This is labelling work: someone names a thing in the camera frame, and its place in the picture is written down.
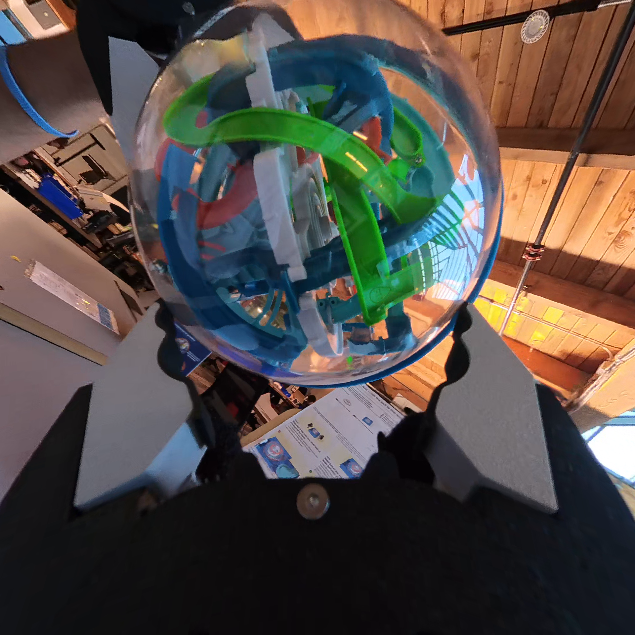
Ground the small blue leaflet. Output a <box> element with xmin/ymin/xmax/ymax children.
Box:
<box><xmin>173</xmin><ymin>322</ymin><xmax>213</xmax><ymax>376</ymax></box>

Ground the small blue storage bin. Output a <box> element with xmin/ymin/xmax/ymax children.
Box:
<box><xmin>37</xmin><ymin>174</ymin><xmax>85</xmax><ymax>220</ymax></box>

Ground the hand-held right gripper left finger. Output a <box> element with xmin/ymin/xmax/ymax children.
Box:
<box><xmin>73</xmin><ymin>302</ymin><xmax>216</xmax><ymax>512</ymax></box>

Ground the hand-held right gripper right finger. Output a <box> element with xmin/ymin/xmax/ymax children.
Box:
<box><xmin>424</xmin><ymin>302</ymin><xmax>560</xmax><ymax>515</ymax></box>

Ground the clear plastic maze ball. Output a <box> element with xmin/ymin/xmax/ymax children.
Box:
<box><xmin>128</xmin><ymin>4</ymin><xmax>505</xmax><ymax>389</ymax></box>

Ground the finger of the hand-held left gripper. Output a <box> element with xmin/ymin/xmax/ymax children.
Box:
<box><xmin>97</xmin><ymin>36</ymin><xmax>162</xmax><ymax>167</ymax></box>

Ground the round white ceiling detector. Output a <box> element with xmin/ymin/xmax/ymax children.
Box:
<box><xmin>519</xmin><ymin>9</ymin><xmax>551</xmax><ymax>45</ymax></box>

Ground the cluttered storage shelving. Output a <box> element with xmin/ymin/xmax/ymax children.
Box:
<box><xmin>0</xmin><ymin>123</ymin><xmax>160</xmax><ymax>291</ymax></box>

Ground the metal ceiling pipe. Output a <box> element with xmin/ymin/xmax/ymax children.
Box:
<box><xmin>497</xmin><ymin>5</ymin><xmax>635</xmax><ymax>338</ymax></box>

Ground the printed instruction sheet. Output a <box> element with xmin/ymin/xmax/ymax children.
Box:
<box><xmin>242</xmin><ymin>382</ymin><xmax>423</xmax><ymax>480</ymax></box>

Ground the blue cord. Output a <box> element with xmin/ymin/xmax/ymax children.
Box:
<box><xmin>0</xmin><ymin>46</ymin><xmax>79</xmax><ymax>140</ymax></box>

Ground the white paper notice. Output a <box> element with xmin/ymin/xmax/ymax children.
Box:
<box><xmin>24</xmin><ymin>259</ymin><xmax>121</xmax><ymax>335</ymax></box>

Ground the black ceiling track rail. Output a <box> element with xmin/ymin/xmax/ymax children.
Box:
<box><xmin>441</xmin><ymin>0</ymin><xmax>635</xmax><ymax>36</ymax></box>

